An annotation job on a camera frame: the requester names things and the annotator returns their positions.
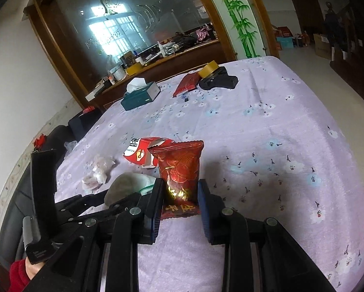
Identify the black sofa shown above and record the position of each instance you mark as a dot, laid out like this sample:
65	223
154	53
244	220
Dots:
21	202

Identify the red shiny snack wrapper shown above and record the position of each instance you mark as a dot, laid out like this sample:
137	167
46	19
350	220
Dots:
179	167

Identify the red white cigarette pack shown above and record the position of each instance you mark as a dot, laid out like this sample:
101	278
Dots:
137	151

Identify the red sleeve forearm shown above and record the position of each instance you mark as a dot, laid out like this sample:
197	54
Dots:
18	277

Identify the red foil packet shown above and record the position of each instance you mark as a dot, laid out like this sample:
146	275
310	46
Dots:
187	84

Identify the teal tissue box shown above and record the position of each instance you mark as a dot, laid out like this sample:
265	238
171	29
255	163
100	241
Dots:
139	93

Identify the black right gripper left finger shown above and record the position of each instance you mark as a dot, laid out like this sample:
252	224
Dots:
152	206

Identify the lilac floral tablecloth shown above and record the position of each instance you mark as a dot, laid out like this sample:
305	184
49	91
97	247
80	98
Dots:
271	149

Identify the yellow tape roll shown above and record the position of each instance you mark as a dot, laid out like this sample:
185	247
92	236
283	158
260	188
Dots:
208	69

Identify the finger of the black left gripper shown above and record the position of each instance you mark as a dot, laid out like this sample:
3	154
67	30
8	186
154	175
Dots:
78	204
116	208

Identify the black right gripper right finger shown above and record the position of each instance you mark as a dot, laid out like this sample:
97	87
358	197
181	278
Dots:
213	220

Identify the wooden sideboard counter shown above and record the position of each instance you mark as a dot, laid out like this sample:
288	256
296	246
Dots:
165	68

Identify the black device on table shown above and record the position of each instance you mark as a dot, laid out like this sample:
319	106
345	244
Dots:
218	79

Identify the white green mesh cloth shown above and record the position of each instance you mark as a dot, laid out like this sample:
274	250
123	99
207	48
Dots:
127	184

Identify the person's left hand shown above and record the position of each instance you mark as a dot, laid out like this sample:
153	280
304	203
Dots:
32	269

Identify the bamboo painted glass panel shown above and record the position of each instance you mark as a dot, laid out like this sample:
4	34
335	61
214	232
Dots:
241	27

